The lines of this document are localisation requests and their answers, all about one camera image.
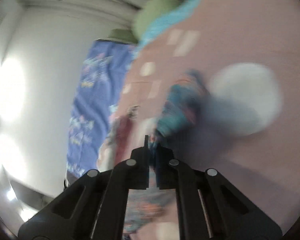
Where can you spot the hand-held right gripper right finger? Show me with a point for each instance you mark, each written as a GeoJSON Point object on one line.
{"type": "Point", "coordinates": [162, 172]}

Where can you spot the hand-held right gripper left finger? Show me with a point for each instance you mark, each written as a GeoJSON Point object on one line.
{"type": "Point", "coordinates": [140, 171]}

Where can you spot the teal floral small garment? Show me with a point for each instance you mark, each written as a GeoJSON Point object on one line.
{"type": "Point", "coordinates": [180, 105]}

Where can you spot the pink polka dot blanket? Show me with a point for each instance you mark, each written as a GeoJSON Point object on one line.
{"type": "Point", "coordinates": [240, 175]}

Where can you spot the blue printed bedsheet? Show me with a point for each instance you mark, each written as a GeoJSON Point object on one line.
{"type": "Point", "coordinates": [95, 100]}

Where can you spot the small green pillow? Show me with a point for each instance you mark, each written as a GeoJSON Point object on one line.
{"type": "Point", "coordinates": [122, 35]}

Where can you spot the teal fuzzy cloth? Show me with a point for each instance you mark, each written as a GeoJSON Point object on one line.
{"type": "Point", "coordinates": [165, 25]}

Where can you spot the large green pillow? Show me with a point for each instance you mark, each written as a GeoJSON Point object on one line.
{"type": "Point", "coordinates": [156, 13]}

